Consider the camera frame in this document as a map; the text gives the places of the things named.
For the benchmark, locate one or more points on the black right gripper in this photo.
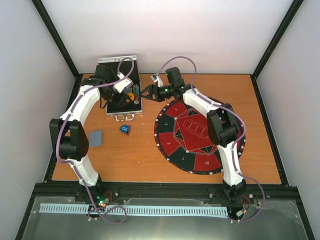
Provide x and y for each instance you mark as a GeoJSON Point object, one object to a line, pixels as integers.
{"type": "Point", "coordinates": [151, 92]}

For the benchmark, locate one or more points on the orange big blind button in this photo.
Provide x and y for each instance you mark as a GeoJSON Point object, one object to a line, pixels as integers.
{"type": "Point", "coordinates": [130, 97]}

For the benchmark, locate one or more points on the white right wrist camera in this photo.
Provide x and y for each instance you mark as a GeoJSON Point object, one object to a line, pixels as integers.
{"type": "Point", "coordinates": [157, 80]}

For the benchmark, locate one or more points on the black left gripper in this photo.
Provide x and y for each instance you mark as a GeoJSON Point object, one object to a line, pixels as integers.
{"type": "Point", "coordinates": [120, 101]}

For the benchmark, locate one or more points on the right poker chip row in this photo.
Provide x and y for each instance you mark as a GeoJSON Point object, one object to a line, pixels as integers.
{"type": "Point", "coordinates": [136, 92]}

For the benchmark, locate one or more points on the light blue slotted cable duct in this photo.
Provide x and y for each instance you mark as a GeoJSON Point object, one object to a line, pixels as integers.
{"type": "Point", "coordinates": [136, 210]}

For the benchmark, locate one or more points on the aluminium poker chip case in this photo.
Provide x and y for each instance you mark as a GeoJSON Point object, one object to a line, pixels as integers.
{"type": "Point", "coordinates": [129, 104]}

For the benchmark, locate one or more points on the blue small blind button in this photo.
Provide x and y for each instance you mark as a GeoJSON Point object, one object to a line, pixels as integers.
{"type": "Point", "coordinates": [122, 128]}

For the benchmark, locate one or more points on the grey card deck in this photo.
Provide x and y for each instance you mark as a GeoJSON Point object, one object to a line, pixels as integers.
{"type": "Point", "coordinates": [95, 138]}

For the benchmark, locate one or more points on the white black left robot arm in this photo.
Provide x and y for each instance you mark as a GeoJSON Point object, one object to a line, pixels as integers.
{"type": "Point", "coordinates": [68, 137]}

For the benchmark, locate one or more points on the round red black poker mat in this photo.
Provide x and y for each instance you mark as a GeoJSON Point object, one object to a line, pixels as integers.
{"type": "Point", "coordinates": [181, 135]}

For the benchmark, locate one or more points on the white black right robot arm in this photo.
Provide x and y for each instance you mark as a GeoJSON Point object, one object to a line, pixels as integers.
{"type": "Point", "coordinates": [225, 127]}

